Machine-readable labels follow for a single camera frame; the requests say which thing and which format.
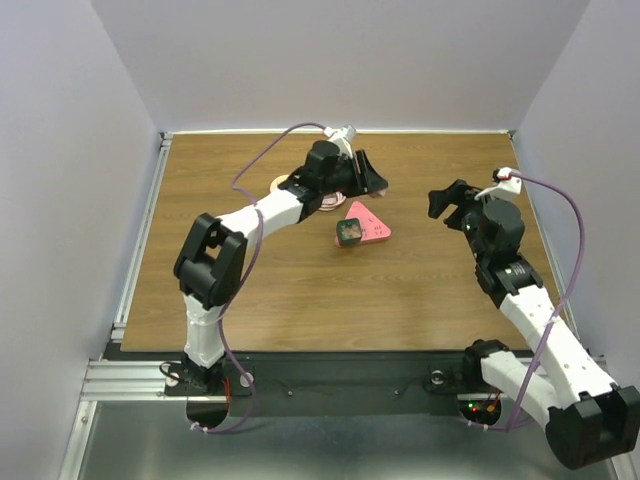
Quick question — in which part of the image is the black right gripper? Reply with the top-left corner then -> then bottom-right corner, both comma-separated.
429,178 -> 507,263

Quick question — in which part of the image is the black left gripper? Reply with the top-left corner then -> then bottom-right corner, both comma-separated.
320,150 -> 389,199

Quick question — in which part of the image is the pink triangular power strip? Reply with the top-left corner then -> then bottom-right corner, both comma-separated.
344,201 -> 392,246

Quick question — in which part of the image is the dark green plug adapter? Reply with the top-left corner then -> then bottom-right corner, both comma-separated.
336,218 -> 363,247

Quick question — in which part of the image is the round pink power strip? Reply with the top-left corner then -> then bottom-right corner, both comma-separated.
269,175 -> 288,192

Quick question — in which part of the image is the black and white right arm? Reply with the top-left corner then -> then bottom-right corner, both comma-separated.
428,175 -> 639,470

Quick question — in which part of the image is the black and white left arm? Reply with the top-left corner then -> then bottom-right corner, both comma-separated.
173,140 -> 388,394

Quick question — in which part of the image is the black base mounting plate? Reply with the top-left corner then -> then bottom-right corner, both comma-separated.
102,349 -> 526,419

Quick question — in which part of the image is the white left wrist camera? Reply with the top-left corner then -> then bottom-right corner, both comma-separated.
323,125 -> 357,157

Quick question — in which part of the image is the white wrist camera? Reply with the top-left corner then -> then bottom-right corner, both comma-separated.
323,125 -> 357,157
474,167 -> 522,201

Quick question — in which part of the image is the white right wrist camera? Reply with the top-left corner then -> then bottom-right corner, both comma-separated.
474,167 -> 522,201

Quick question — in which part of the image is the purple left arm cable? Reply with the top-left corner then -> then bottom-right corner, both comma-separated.
192,122 -> 331,435

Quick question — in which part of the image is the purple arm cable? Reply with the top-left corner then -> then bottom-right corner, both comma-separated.
192,122 -> 331,435
467,172 -> 586,432

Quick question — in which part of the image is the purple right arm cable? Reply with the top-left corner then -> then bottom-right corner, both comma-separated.
467,172 -> 586,432

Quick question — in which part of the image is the aluminium table edge rail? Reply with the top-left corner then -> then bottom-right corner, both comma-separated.
110,132 -> 173,343

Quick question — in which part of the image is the aluminium front frame rail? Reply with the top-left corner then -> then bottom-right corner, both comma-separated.
83,351 -> 472,399

